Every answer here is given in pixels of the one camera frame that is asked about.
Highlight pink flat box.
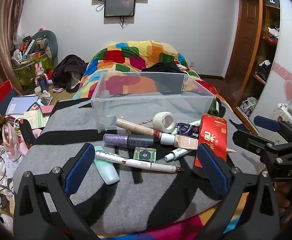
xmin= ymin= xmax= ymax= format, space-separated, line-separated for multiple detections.
xmin=39 ymin=105 xmax=56 ymax=115

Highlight blue notebook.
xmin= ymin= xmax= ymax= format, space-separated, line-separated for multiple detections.
xmin=5 ymin=95 xmax=39 ymax=117

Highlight white shoes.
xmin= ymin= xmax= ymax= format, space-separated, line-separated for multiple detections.
xmin=240 ymin=97 xmax=258 ymax=117

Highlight black orange tool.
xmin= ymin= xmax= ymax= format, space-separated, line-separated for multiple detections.
xmin=19 ymin=119 xmax=36 ymax=148

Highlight white pen clear cap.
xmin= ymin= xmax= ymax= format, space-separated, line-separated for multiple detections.
xmin=95 ymin=150 xmax=129 ymax=164

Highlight grey neck pillow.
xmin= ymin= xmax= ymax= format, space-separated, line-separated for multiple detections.
xmin=31 ymin=30 xmax=59 ymax=60

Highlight beige tube white cap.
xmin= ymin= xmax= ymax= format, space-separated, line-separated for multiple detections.
xmin=160 ymin=133 xmax=237 ymax=153

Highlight pink bunny toy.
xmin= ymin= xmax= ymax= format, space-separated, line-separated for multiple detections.
xmin=34 ymin=62 xmax=46 ymax=84

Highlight small green square case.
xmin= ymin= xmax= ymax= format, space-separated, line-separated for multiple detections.
xmin=133 ymin=147 xmax=157 ymax=162

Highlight clear plastic bin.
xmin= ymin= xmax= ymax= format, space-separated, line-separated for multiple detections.
xmin=91 ymin=70 xmax=216 ymax=133

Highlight green glass bottle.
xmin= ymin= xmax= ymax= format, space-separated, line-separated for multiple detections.
xmin=207 ymin=97 xmax=227 ymax=117

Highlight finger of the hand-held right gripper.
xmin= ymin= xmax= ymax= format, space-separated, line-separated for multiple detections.
xmin=253 ymin=115 xmax=292 ymax=140
xmin=232 ymin=129 xmax=292 ymax=160

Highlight blue bottle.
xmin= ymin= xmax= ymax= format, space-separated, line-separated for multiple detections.
xmin=38 ymin=76 xmax=49 ymax=92

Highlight wooden wardrobe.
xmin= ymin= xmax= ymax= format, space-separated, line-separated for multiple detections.
xmin=232 ymin=0 xmax=282 ymax=130

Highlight small white tube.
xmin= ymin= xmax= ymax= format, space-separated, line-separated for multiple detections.
xmin=164 ymin=148 xmax=189 ymax=161

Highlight mint green tube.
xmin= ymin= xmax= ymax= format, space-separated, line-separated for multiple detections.
xmin=93 ymin=152 xmax=120 ymax=185

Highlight purple bottle dark cap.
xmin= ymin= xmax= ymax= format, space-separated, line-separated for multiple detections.
xmin=103 ymin=134 xmax=154 ymax=149

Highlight black garment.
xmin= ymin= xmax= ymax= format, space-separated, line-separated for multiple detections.
xmin=141 ymin=62 xmax=186 ymax=73

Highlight grey black patterned blanket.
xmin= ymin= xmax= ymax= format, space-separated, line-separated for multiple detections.
xmin=13 ymin=97 xmax=259 ymax=233

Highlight striped curtain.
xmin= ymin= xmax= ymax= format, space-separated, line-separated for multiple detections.
xmin=0 ymin=0 xmax=34 ymax=100

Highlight green storage box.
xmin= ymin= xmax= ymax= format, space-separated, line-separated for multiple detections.
xmin=13 ymin=52 xmax=54 ymax=85

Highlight pale green tube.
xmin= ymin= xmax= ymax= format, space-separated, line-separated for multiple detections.
xmin=171 ymin=120 xmax=202 ymax=134

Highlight white tape roll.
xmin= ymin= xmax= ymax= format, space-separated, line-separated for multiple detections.
xmin=153 ymin=112 xmax=176 ymax=132

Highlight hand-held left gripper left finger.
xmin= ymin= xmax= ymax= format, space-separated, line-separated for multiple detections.
xmin=13 ymin=142 xmax=96 ymax=240

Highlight pink plastic item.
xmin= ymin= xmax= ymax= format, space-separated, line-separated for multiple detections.
xmin=2 ymin=124 xmax=29 ymax=156

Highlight wooden door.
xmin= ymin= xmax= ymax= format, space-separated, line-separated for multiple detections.
xmin=225 ymin=0 xmax=260 ymax=80

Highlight white sliding wardrobe door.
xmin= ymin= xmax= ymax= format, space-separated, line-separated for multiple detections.
xmin=249 ymin=0 xmax=292 ymax=140

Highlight person's right hand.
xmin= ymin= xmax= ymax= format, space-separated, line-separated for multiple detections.
xmin=274 ymin=181 xmax=292 ymax=217

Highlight small blue box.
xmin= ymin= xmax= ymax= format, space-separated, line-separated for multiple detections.
xmin=176 ymin=122 xmax=200 ymax=138

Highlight long beige tube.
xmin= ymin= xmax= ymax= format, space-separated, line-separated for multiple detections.
xmin=115 ymin=118 xmax=161 ymax=138

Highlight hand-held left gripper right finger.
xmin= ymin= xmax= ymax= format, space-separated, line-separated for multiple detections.
xmin=197 ymin=143 xmax=280 ymax=240

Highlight colourful patchwork quilt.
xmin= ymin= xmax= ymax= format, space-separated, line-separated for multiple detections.
xmin=72 ymin=40 xmax=239 ymax=240

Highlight dark cloth pile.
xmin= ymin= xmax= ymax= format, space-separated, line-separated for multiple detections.
xmin=51 ymin=54 xmax=89 ymax=92

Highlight white pen bronze tip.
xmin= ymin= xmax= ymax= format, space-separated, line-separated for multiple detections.
xmin=125 ymin=159 xmax=185 ymax=173

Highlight green beige booklet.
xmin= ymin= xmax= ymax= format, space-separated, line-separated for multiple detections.
xmin=23 ymin=110 xmax=49 ymax=129

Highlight red packet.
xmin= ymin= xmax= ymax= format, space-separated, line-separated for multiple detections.
xmin=194 ymin=114 xmax=229 ymax=174

